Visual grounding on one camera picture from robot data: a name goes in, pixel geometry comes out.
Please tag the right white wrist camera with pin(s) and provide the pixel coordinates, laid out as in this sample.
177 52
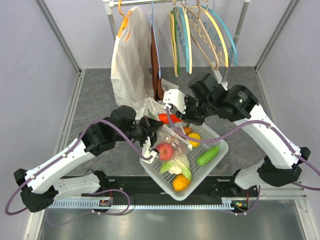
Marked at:
176 98

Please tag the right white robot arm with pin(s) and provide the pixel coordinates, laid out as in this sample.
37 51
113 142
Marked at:
239 105

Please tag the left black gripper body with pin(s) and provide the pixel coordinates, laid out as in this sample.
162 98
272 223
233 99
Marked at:
141 131

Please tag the orange pumpkin slice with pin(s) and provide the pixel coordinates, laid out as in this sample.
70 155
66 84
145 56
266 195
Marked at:
187 130

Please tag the white plastic basket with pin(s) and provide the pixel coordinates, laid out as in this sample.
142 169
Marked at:
198 173

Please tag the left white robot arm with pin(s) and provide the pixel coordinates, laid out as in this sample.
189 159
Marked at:
41 186

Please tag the orange tangerine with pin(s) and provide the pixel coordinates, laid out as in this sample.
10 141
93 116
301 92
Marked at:
180 183

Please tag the white t-shirt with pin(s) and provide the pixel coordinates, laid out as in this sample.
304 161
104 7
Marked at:
131 61

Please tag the grey clothes rack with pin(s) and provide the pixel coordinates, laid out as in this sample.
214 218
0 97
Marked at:
222 72

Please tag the clear dotted zip top bag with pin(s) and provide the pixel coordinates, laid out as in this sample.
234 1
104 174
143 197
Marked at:
170 142

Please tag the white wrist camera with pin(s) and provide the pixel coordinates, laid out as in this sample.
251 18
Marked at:
148 153
176 98

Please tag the cream hanger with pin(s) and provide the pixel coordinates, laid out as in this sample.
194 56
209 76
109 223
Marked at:
173 44

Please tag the orange hanger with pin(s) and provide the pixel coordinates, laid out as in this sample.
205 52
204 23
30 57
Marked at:
125 21

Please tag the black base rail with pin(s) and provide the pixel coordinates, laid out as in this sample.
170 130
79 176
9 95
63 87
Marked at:
144 190

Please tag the light green cucumber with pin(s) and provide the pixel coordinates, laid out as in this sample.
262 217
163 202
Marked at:
208 156

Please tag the teal plastic hanger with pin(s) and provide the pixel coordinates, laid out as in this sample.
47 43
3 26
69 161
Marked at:
221 37

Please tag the white cauliflower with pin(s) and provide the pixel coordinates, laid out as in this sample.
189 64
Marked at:
178 165

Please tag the red apple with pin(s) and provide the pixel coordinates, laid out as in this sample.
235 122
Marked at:
166 151

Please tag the yellow plastic hanger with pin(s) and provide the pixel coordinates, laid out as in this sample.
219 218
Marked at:
209 27

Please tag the brown cloth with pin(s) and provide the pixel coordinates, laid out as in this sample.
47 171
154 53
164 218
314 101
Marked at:
159 85

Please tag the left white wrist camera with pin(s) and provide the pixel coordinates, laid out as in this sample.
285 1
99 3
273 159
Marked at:
148 153

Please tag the green hanger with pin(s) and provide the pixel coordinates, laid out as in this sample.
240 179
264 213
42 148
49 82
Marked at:
176 40

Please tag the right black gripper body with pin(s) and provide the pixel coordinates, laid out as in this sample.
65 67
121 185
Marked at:
194 113

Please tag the white slotted cable duct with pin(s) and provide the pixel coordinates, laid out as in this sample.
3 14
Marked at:
98 204

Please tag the light blue hanger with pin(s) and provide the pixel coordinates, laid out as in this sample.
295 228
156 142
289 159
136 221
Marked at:
183 37

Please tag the blue wire hanger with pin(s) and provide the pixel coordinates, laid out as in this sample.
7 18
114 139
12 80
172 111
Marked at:
152 20

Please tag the green bell pepper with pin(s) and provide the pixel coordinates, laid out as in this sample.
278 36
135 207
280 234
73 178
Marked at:
151 115

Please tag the orange carrot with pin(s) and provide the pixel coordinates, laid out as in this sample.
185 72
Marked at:
163 117

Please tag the yellow lemon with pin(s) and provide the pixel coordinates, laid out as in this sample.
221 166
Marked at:
194 136

